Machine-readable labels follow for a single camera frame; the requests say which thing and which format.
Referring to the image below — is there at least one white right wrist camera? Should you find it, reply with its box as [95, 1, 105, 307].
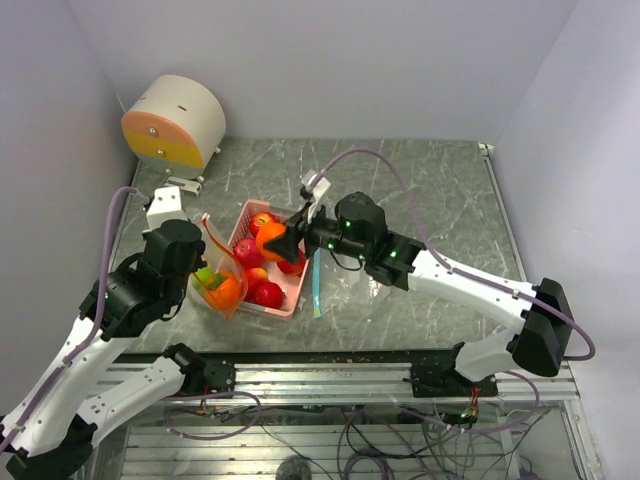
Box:
[300, 170, 331, 222]

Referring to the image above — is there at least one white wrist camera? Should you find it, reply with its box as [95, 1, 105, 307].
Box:
[142, 186, 188, 234]
[300, 170, 331, 222]

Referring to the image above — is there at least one pink red apple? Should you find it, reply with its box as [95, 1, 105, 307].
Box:
[233, 238, 265, 269]

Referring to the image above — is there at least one red striped apple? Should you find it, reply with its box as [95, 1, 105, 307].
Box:
[248, 212, 279, 237]

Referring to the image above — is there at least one green apple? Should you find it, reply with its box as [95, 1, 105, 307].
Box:
[191, 266, 216, 291]

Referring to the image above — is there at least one beige cylinder orange face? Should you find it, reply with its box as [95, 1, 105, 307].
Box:
[121, 74, 227, 180]

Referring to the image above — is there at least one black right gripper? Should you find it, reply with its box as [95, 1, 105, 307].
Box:
[265, 200, 369, 264]

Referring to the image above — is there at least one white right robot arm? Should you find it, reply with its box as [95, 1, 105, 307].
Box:
[257, 192, 572, 396]

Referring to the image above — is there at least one round orange fruit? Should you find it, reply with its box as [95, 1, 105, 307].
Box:
[255, 222, 291, 262]

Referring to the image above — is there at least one yellow orange peach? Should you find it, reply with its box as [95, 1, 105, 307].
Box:
[203, 271, 242, 311]

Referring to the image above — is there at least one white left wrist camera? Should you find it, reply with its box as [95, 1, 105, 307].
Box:
[142, 186, 188, 234]

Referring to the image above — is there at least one red yellow apple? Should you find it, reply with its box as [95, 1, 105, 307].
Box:
[245, 267, 269, 291]

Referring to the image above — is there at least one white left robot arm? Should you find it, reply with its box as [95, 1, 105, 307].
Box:
[1, 219, 218, 479]

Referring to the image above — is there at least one red fruit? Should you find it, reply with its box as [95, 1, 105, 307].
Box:
[251, 281, 285, 309]

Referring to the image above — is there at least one clear bag blue zipper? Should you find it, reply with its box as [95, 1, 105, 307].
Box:
[311, 250, 390, 318]

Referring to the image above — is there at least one clear bag orange zipper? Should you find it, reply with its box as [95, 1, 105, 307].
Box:
[190, 213, 248, 320]

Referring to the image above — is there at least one aluminium rail frame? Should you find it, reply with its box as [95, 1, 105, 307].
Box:
[99, 349, 581, 411]

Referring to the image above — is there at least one small white bracket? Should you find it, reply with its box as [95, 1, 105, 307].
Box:
[164, 176, 202, 196]

